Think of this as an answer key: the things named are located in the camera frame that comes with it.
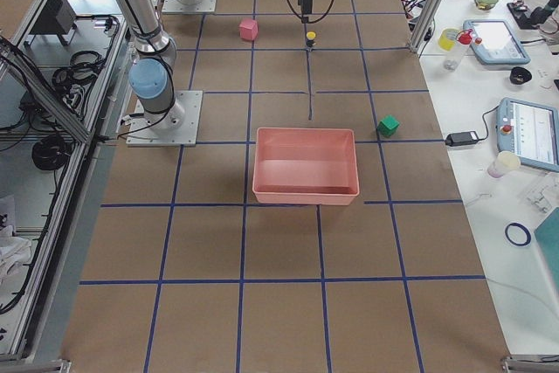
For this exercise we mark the pink cube centre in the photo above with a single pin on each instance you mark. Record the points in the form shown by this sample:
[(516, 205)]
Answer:
[(248, 29)]

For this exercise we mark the yellow push button switch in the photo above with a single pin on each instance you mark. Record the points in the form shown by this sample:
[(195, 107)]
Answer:
[(310, 40)]

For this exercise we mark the teach pendant far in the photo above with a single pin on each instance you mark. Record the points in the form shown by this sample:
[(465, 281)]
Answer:
[(499, 44)]

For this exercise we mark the teach pendant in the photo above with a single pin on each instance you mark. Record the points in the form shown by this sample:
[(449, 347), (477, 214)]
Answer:
[(530, 131), (499, 44)]

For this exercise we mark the black power adapter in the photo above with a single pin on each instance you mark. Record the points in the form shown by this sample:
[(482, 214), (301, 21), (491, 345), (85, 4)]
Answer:
[(465, 138)]

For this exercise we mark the teach pendant near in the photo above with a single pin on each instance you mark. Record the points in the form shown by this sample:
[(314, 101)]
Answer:
[(530, 131)]

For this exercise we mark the green cube near gripper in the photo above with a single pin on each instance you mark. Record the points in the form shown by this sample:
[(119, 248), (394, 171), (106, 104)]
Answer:
[(388, 126)]

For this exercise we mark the pink plastic tray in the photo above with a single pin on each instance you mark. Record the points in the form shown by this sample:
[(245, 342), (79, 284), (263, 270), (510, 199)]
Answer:
[(305, 166)]

